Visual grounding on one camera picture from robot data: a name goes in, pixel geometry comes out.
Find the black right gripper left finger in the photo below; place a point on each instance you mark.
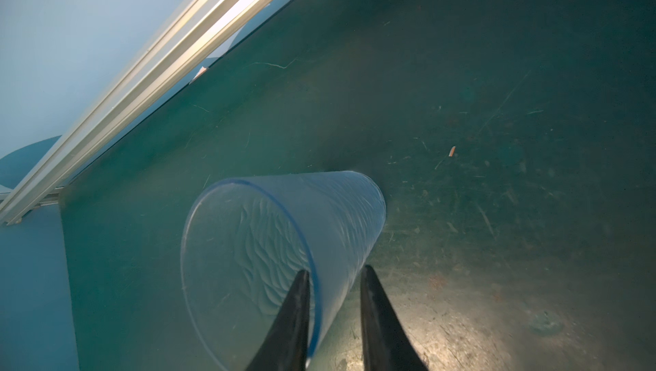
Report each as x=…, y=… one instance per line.
x=285, y=345

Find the right aluminium frame post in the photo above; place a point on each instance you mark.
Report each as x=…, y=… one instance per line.
x=194, y=31

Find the horizontal aluminium back rail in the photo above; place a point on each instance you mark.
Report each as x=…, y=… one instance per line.
x=30, y=201

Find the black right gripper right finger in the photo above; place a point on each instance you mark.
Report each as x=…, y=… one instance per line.
x=385, y=345

